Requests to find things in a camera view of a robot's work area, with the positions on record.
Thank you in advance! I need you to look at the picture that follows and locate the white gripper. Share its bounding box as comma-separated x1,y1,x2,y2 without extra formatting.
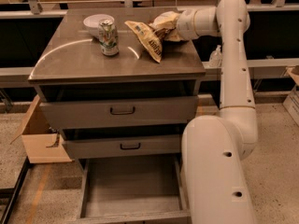
152,9,198,42

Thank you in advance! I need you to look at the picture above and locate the brown chip bag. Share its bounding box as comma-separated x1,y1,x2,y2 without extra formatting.
125,11,178,63

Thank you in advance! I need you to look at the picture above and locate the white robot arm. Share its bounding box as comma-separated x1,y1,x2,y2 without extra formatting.
151,0,258,224

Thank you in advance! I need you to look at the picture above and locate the grey drawer cabinet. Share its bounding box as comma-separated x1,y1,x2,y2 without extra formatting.
27,7,206,161

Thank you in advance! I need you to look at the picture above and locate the grey top drawer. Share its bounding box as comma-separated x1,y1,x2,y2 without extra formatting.
40,96,198,129

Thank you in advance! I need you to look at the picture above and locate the grey drawer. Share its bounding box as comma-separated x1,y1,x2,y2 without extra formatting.
73,154,192,224
63,134,180,160
40,96,198,129

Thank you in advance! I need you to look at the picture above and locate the grey middle drawer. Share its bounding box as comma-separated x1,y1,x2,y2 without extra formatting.
63,134,180,160

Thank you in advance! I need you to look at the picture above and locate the grey bottom drawer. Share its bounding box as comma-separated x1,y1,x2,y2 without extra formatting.
73,154,192,224

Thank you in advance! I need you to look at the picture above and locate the left clear sanitizer bottle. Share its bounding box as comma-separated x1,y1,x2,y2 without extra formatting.
208,45,222,67

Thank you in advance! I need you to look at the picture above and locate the green white soda can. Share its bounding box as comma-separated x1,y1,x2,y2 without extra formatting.
98,19,119,56

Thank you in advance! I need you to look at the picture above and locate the white bowl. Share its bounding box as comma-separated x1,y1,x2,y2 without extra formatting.
83,14,114,37

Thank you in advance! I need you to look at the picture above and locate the white box at right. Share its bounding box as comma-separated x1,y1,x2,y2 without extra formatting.
283,65,299,126

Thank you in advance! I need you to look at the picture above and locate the open cardboard box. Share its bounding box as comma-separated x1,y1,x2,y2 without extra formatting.
12,95,72,164

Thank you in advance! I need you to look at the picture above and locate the grey metal rail shelf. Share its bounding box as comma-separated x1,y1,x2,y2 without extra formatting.
0,5,299,89

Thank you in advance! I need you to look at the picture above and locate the black floor frame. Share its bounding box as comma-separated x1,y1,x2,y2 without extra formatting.
0,158,31,224

